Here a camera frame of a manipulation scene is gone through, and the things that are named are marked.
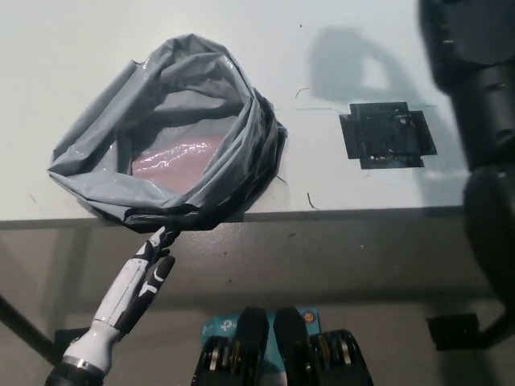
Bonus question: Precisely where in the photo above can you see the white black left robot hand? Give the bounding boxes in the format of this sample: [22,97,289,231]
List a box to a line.
[63,226,179,372]

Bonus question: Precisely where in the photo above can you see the grey plastic bag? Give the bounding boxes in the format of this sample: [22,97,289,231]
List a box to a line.
[46,34,289,234]

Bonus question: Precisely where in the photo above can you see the black floor foot plate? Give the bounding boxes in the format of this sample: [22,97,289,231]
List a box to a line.
[54,328,88,351]
[425,313,480,350]

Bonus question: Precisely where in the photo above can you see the black table leg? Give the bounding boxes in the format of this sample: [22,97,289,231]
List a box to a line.
[0,295,56,367]

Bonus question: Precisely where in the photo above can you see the teal TP-Link box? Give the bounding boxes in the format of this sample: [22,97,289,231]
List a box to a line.
[200,308,322,363]

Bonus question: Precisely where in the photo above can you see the pink plastic package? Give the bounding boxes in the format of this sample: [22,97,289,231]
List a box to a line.
[130,135,222,190]

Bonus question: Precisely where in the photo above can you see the black tape patch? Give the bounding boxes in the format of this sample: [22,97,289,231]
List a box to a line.
[338,101,439,170]

